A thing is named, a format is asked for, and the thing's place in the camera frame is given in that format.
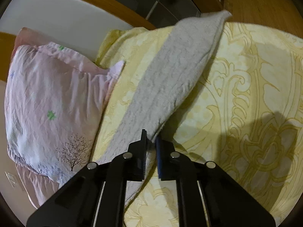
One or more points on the wooden bed headboard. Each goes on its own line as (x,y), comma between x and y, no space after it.
(82,24)

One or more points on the yellow patterned bed sheet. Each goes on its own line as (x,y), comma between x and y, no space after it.
(245,114)

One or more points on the pink floral pillow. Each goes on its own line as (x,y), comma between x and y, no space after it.
(54,101)

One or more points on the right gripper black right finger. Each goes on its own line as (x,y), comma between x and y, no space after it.
(206,194)

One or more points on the white wall socket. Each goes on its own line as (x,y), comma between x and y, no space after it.
(14,181)

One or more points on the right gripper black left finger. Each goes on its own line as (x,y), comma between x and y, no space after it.
(95,196)

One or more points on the grey cable-knit sweater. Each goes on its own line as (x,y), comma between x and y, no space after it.
(161,67)

